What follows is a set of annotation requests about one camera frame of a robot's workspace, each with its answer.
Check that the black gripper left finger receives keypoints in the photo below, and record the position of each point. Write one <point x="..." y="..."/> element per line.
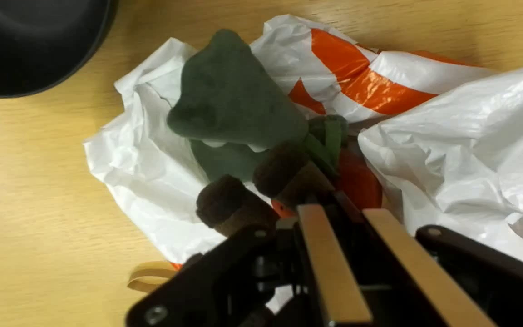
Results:
<point x="328" y="266"/>

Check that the clear bag of tan rings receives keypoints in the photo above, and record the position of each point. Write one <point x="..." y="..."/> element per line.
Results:
<point x="146" y="280"/>

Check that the white orange plastic bag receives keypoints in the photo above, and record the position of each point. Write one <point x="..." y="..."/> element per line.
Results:
<point x="468" y="139"/>

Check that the black bowl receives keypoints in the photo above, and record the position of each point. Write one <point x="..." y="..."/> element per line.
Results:
<point x="26" y="42"/>

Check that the brown plush toy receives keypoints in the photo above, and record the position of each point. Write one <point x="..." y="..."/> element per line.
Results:
<point x="237" y="210"/>

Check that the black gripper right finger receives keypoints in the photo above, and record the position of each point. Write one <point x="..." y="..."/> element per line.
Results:
<point x="419" y="266"/>

